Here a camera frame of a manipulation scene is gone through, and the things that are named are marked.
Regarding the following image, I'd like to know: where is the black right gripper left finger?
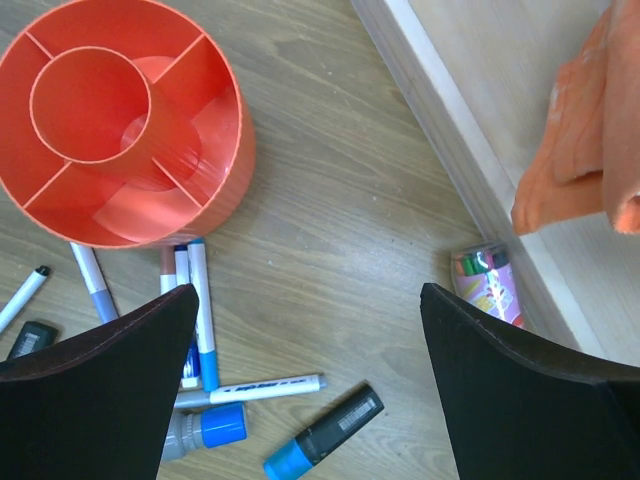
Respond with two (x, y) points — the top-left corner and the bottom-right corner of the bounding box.
(1, 285), (199, 479)

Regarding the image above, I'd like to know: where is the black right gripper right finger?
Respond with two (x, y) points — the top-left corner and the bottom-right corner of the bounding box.
(420, 283), (639, 479)

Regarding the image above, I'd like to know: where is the white purple marker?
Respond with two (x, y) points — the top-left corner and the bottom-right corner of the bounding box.
(70, 242), (119, 323)

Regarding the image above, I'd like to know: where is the white black pen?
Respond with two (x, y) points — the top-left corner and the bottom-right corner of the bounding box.
(0, 265), (51, 332)

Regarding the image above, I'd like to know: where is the white grey marker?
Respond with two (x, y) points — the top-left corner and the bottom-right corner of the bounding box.
(174, 374), (328, 409)

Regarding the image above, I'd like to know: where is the white dark blue marker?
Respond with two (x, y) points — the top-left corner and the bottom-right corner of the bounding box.
(173, 244), (202, 390)

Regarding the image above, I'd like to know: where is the black purple highlighter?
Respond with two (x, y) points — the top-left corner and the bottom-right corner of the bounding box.
(7, 321), (59, 360)

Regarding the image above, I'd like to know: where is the pink crayon tube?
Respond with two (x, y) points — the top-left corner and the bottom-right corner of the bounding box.
(450, 241), (524, 328)

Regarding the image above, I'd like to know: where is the white brown marker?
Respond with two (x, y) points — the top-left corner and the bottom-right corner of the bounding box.
(159, 246), (177, 295)

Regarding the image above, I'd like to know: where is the black blue highlighter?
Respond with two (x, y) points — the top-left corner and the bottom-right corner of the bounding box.
(263, 383), (385, 480)

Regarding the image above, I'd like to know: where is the orange folded cloth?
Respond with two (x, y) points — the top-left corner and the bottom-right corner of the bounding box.
(511, 1), (639, 235)

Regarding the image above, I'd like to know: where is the orange round desk organizer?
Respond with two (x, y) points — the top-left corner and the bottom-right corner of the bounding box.
(1, 1), (256, 249)

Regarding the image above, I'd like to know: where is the wooden clothes rack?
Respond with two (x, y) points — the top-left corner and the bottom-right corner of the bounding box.
(354, 1), (639, 365)

